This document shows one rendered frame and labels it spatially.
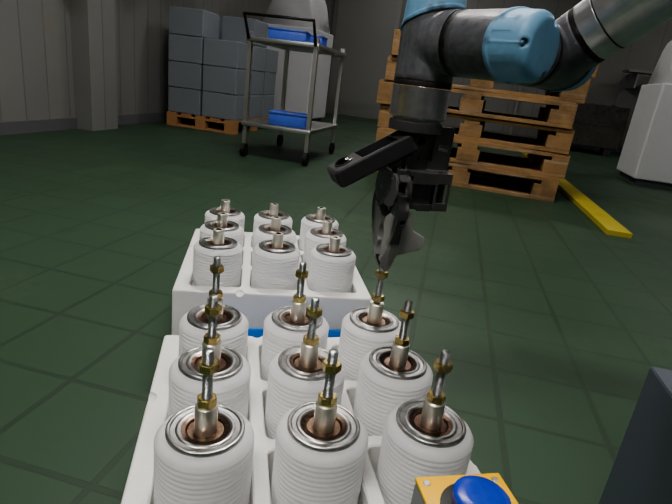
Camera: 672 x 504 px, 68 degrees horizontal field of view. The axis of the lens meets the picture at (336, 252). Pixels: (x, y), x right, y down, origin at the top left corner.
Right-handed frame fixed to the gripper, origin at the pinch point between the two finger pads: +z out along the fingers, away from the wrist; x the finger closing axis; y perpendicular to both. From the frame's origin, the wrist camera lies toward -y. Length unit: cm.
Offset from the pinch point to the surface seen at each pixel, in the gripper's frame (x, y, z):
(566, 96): 203, 203, -30
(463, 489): -39.4, -9.3, 1.8
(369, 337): -4.0, -1.6, 10.3
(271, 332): -0.9, -15.2, 10.5
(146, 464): -16.8, -31.1, 16.8
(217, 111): 416, 12, 17
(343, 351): -1.0, -4.0, 14.3
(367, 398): -13.6, -5.0, 13.4
